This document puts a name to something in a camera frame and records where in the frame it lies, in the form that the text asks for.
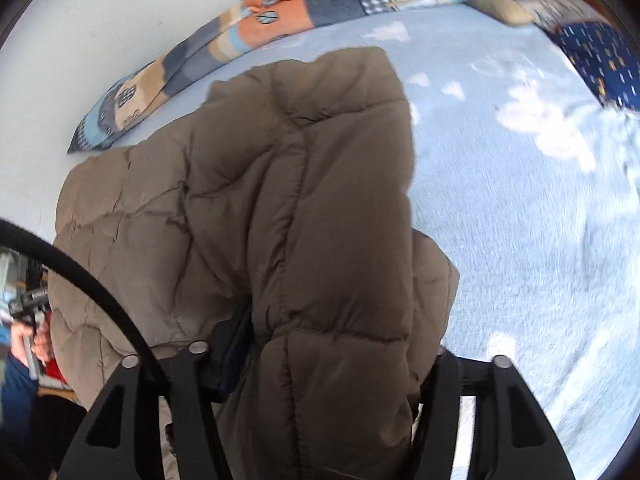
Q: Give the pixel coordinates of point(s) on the light blue bed blanket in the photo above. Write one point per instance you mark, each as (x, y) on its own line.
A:
(500, 210)

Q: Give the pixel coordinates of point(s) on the brown puffer jacket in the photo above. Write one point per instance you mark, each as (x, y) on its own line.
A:
(300, 185)

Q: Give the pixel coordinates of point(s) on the person's left hand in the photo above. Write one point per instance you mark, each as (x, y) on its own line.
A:
(20, 342)

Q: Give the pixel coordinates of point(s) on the person's dark trouser leg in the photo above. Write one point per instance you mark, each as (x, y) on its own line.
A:
(55, 430)

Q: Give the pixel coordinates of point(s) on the red object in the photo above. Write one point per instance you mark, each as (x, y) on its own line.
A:
(52, 377)

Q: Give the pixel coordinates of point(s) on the small beige pillow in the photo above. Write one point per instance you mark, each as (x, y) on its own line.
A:
(500, 10)

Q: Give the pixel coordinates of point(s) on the long patchwork pillow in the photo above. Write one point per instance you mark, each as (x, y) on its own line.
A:
(280, 15)

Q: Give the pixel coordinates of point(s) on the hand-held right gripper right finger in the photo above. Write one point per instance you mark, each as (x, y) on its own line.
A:
(440, 410)

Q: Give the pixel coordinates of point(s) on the person's left forearm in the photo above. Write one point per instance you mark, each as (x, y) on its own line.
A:
(17, 395)

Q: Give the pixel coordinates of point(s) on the blue star-print pillow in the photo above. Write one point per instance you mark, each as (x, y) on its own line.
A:
(600, 55)

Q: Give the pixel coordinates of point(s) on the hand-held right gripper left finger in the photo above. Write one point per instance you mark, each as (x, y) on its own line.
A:
(237, 355)

